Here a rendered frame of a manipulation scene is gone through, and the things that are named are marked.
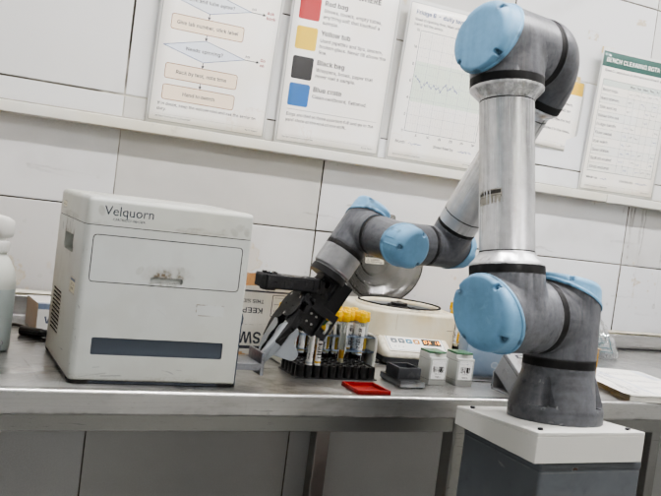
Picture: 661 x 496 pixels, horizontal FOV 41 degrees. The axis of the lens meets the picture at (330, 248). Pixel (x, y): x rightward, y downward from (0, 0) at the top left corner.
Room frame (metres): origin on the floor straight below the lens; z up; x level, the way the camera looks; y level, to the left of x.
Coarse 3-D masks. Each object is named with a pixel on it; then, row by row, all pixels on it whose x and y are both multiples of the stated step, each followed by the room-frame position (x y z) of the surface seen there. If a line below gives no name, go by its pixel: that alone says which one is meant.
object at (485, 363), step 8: (464, 344) 1.86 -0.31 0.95; (472, 352) 1.85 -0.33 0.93; (480, 352) 1.86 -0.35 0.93; (488, 352) 1.87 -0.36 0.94; (480, 360) 1.86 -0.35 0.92; (488, 360) 1.87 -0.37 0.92; (496, 360) 1.87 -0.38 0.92; (480, 368) 1.86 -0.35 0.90; (488, 368) 1.87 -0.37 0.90; (472, 376) 1.84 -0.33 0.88; (480, 376) 1.86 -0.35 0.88; (488, 376) 1.87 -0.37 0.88
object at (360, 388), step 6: (342, 384) 1.62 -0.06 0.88; (348, 384) 1.61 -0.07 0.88; (354, 384) 1.63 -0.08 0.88; (360, 384) 1.64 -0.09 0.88; (366, 384) 1.65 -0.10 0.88; (372, 384) 1.65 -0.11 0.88; (354, 390) 1.58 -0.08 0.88; (360, 390) 1.57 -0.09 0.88; (366, 390) 1.58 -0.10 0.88; (372, 390) 1.58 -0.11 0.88; (378, 390) 1.62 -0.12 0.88; (384, 390) 1.61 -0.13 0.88
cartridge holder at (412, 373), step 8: (392, 368) 1.71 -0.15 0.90; (400, 368) 1.69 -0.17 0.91; (408, 368) 1.70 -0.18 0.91; (416, 368) 1.70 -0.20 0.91; (384, 376) 1.74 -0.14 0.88; (392, 376) 1.71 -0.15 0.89; (400, 376) 1.69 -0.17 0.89; (408, 376) 1.70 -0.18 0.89; (416, 376) 1.70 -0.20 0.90; (400, 384) 1.67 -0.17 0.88; (408, 384) 1.68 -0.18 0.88; (416, 384) 1.69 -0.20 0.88; (424, 384) 1.69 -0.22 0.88
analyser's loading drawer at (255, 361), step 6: (252, 348) 1.57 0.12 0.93; (252, 354) 1.57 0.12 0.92; (258, 354) 1.54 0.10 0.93; (264, 354) 1.53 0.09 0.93; (240, 360) 1.53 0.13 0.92; (246, 360) 1.54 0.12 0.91; (252, 360) 1.55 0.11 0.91; (258, 360) 1.54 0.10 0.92; (264, 360) 1.53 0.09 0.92; (240, 366) 1.51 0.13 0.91; (246, 366) 1.51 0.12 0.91; (252, 366) 1.52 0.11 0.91; (258, 366) 1.52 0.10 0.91; (258, 372) 1.53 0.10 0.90
